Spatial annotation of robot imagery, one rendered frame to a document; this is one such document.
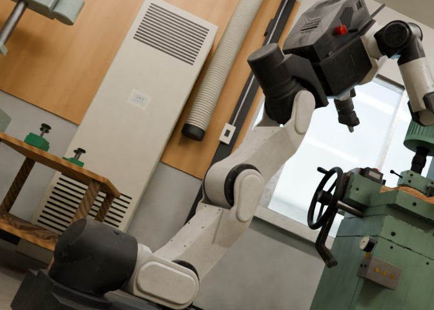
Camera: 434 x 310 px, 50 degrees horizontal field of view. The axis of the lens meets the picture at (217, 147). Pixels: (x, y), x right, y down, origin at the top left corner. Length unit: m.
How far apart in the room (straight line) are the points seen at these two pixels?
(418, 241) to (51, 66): 2.52
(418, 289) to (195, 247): 0.93
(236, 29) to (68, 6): 1.11
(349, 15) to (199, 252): 0.94
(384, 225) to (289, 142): 0.57
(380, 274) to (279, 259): 1.56
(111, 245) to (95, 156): 1.73
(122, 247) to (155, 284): 0.13
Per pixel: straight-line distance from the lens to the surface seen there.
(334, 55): 1.63
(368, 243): 1.79
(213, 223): 1.38
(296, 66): 1.55
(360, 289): 1.86
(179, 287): 1.31
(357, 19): 1.75
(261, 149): 1.47
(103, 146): 2.93
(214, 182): 1.43
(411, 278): 1.94
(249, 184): 1.38
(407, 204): 1.90
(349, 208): 2.06
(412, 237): 1.95
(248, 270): 3.24
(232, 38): 3.31
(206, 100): 3.12
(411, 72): 1.68
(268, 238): 3.26
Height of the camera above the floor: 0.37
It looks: 13 degrees up
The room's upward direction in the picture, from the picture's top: 24 degrees clockwise
